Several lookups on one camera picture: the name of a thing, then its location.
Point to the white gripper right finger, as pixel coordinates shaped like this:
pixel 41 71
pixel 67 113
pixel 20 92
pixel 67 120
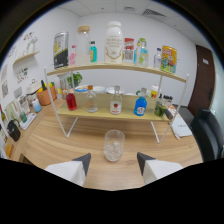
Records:
pixel 160 168

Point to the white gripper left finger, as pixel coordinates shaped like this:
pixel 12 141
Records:
pixel 68 170

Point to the clear glass cup with ice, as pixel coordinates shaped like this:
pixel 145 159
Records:
pixel 114 146

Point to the small green cup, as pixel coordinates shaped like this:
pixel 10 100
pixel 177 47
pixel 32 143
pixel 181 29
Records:
pixel 23 117

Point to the yellow cup with white lid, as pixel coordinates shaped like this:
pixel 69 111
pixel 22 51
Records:
pixel 154 91

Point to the black chair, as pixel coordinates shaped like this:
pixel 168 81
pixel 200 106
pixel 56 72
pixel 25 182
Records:
pixel 208 133

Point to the orange printed booklet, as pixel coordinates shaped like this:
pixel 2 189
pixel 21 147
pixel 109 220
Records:
pixel 173 109

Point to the white tray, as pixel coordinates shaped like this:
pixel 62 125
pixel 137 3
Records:
pixel 28 121

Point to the blue liquid bottle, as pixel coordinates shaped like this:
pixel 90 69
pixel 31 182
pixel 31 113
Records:
pixel 140 107

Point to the black handbag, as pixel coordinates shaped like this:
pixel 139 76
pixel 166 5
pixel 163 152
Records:
pixel 14 131

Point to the red liquid bottle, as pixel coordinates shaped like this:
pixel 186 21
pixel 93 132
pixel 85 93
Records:
pixel 71 101

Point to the dark spice jars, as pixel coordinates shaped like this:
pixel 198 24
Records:
pixel 165 99

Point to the clear bottle with orange label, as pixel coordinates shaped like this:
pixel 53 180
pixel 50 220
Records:
pixel 91 103

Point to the white bottle with blue base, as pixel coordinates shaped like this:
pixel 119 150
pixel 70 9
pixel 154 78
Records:
pixel 36 106

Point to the orange pot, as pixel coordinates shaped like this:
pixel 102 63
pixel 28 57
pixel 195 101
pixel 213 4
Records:
pixel 46 96

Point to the white bowl with blue rim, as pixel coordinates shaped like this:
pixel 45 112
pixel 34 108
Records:
pixel 81 89

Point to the two-tier wood shelf rack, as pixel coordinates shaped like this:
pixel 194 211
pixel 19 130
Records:
pixel 100 67

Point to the small clear bottle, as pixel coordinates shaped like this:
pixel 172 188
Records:
pixel 157 60

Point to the yellow printed can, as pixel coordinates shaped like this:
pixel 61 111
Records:
pixel 169 59

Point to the small pink bottle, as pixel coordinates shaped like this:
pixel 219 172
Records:
pixel 72 57

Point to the clear bottle with green cap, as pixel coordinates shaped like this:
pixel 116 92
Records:
pixel 142 55

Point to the small teal bottle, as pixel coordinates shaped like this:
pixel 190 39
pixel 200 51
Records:
pixel 93 53

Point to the clear jar with cork lid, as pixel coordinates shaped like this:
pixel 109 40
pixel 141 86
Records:
pixel 83 46

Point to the white figurine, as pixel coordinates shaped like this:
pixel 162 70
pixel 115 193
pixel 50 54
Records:
pixel 32 44

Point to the large white bottle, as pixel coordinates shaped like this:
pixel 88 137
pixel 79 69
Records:
pixel 113 43

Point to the wooden wall shelf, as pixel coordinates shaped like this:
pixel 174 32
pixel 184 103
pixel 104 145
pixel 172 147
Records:
pixel 26 56

